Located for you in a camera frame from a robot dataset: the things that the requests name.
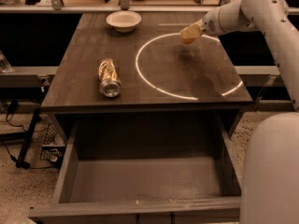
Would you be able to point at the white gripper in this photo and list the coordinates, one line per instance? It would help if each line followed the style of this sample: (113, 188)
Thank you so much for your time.
(211, 23)

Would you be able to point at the orange fruit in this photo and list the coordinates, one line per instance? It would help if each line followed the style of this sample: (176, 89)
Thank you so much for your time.
(187, 40)

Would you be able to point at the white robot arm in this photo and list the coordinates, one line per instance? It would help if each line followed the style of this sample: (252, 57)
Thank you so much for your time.
(270, 180)

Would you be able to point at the open grey top drawer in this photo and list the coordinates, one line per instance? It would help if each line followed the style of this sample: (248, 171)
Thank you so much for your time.
(146, 168)

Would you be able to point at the white bowl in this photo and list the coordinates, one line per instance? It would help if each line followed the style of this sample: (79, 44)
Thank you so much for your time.
(124, 21)

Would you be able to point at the crushed gold soda can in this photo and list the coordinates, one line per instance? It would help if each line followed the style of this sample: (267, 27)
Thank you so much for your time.
(109, 81)

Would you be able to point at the clear plastic bottle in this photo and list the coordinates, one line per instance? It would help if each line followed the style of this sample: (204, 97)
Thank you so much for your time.
(5, 66)

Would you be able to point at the black stand leg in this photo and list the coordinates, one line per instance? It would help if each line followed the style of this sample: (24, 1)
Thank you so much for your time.
(21, 162)

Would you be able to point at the wire mesh basket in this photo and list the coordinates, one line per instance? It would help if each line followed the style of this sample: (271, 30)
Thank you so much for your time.
(53, 148)

